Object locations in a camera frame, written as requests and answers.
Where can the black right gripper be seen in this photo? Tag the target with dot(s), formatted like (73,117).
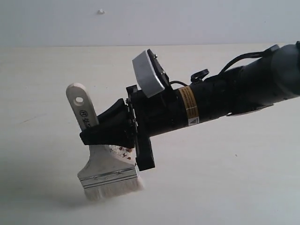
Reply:
(169,110)

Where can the white wooden paint brush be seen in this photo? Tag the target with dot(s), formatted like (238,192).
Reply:
(106,174)

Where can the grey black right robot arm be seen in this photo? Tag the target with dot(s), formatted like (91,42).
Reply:
(248,83)

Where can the pile of brown pellets and rice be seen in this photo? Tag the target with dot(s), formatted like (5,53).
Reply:
(123,152)

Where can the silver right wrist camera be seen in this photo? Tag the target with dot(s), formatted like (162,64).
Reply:
(149,74)

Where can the small white wall hook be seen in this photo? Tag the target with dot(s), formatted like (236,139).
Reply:
(101,12)

